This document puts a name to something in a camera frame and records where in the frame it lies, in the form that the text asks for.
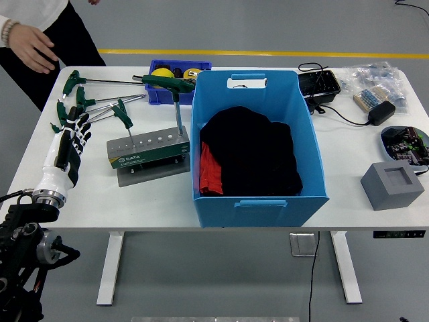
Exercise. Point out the person's left hand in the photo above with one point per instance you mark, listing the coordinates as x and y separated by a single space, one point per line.
94 1

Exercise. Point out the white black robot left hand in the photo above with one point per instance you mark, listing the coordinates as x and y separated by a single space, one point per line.
53 177

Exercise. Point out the person's right hand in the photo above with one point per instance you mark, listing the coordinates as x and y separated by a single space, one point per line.
27 47

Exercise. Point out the grey green hex wrench stand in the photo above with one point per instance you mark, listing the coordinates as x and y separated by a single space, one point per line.
147 157

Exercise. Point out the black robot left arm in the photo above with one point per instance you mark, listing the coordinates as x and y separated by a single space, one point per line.
20 241

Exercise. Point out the large light blue plastic box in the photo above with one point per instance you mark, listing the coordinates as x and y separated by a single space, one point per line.
261 214

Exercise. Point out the person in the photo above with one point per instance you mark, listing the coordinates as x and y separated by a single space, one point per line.
73 43

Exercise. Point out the white table leg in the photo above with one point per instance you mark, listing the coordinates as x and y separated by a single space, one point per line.
112 268
345 268

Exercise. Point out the black table control panel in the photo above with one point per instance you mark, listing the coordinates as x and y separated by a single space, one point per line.
399 234

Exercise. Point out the brown block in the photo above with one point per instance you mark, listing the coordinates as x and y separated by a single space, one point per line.
162 65

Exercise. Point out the yellow lemon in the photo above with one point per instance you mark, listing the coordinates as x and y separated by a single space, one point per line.
162 73

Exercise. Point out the dark brown round object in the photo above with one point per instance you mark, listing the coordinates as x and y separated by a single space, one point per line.
177 72

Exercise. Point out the small dark blue bin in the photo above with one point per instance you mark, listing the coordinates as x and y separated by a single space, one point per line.
161 97

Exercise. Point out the yellow tape measure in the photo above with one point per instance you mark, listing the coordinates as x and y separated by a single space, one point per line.
191 73

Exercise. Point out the grey foam block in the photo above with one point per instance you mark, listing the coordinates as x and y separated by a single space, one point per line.
385 198

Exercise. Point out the metal floor socket cover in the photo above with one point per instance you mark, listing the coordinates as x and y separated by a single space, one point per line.
301 245

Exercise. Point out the red cloth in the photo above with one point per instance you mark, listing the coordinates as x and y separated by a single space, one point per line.
209 171

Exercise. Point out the white blue plate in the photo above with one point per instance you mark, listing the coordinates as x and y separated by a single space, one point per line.
384 151

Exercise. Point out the electronic parts pile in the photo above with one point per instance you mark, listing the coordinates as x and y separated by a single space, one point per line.
405 147

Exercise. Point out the black cloth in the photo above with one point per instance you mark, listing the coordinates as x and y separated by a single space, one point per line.
251 151

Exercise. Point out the black power adapter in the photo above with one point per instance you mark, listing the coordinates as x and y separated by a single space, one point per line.
382 113

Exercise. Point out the resistor tape bundle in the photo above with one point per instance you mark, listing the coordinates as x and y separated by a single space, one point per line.
367 99

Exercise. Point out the black plastic tray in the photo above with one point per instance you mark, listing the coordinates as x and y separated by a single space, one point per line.
318 85

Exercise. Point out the clear bag of blue parts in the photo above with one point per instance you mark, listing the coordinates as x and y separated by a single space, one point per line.
378 75

